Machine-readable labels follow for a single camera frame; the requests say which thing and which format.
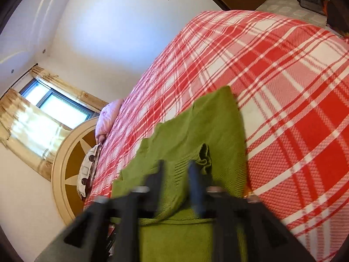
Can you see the white patterned pillow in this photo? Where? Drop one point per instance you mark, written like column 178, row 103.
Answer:
column 87, row 169

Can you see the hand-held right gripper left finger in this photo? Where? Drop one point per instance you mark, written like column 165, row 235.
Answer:
column 155, row 180

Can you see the dark framed window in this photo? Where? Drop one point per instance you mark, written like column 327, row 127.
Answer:
column 62, row 106

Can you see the pink pillow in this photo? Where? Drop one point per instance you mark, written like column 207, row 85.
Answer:
column 107, row 117

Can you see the dark curtain rod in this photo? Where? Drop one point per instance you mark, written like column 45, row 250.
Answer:
column 21, row 77

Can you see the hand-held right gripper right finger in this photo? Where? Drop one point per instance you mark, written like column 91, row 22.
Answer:
column 196, row 185

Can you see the red plaid blanket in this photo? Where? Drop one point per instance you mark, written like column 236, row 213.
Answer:
column 272, row 87

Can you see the gold sheer curtain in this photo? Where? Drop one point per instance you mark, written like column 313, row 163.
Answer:
column 71, row 90
column 30, row 131

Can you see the green knit sweater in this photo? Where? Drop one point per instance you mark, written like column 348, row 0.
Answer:
column 196, row 125

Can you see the round cream brown headboard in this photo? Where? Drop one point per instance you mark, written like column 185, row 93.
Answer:
column 71, row 163

